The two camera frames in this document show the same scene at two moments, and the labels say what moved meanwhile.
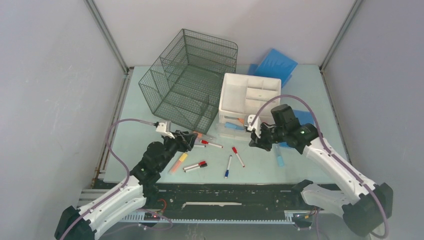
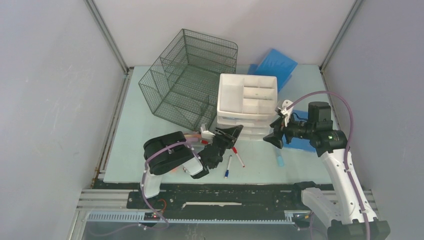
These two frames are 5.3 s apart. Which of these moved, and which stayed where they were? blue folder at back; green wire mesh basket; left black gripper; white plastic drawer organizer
Moved: left black gripper
Stayed: blue folder at back; white plastic drawer organizer; green wire mesh basket
